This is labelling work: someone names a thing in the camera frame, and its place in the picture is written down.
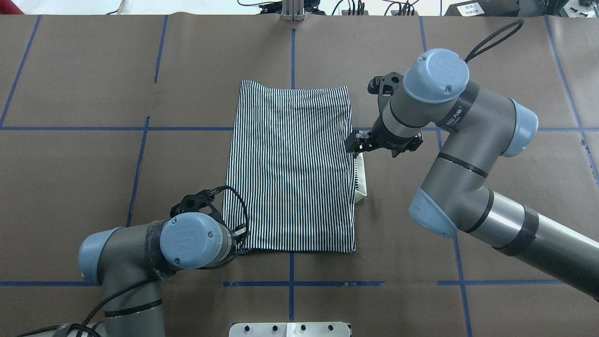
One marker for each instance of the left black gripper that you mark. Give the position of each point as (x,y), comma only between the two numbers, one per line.
(240,232)

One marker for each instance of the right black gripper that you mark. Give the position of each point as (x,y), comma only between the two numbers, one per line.
(392,144)

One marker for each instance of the blue white striped polo shirt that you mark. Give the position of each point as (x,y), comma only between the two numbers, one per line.
(289,164)

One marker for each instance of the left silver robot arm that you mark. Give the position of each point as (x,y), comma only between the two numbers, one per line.
(129,263)

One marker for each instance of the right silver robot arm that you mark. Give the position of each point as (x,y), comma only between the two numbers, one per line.
(482,126)

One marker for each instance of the brown paper table cover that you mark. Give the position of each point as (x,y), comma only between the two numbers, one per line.
(107,121)

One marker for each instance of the long black box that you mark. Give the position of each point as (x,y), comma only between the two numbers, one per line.
(492,8)

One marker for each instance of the aluminium frame post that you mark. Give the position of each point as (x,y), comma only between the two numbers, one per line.
(293,11)

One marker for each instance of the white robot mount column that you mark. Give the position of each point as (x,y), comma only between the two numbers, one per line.
(290,329)

